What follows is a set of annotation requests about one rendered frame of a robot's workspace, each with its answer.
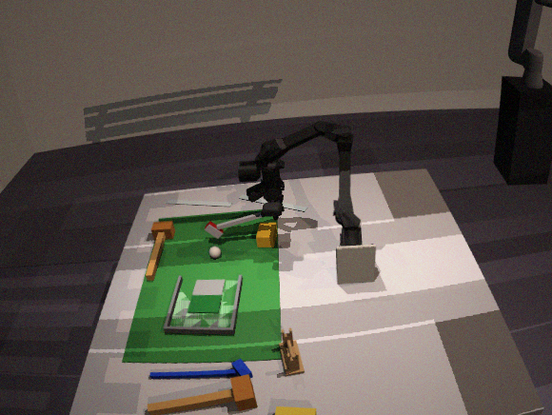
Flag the green flat mat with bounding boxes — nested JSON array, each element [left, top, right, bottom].
[[122, 216, 282, 364]]

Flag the beige ball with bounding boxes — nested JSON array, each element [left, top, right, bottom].
[[208, 246, 221, 258]]

